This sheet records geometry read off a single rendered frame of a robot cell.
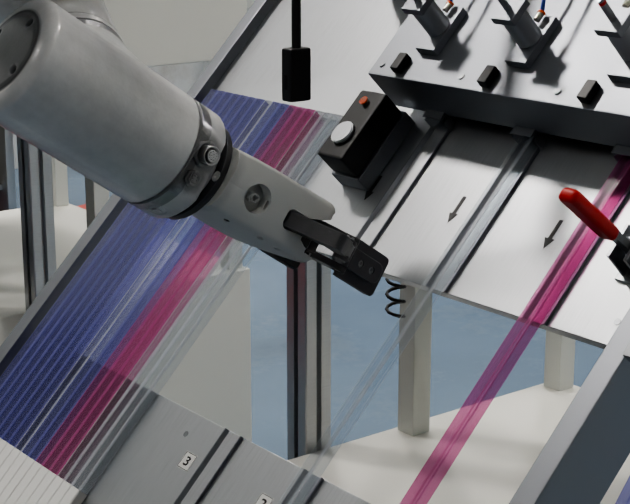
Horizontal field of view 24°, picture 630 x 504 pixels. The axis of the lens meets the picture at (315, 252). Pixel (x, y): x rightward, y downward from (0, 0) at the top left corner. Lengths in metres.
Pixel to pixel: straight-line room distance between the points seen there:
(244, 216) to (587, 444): 0.29
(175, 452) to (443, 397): 2.55
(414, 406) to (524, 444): 0.15
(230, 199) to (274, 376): 2.95
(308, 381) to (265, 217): 0.80
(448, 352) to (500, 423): 2.22
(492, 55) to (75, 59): 0.44
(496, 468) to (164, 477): 0.61
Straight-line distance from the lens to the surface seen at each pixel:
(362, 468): 1.77
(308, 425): 1.80
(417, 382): 1.85
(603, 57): 1.17
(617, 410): 1.05
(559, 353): 2.03
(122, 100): 0.94
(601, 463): 1.06
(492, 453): 1.83
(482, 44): 1.26
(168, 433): 1.30
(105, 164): 0.95
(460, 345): 4.20
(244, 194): 0.99
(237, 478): 1.21
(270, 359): 4.07
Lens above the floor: 1.32
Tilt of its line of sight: 15 degrees down
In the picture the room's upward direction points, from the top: straight up
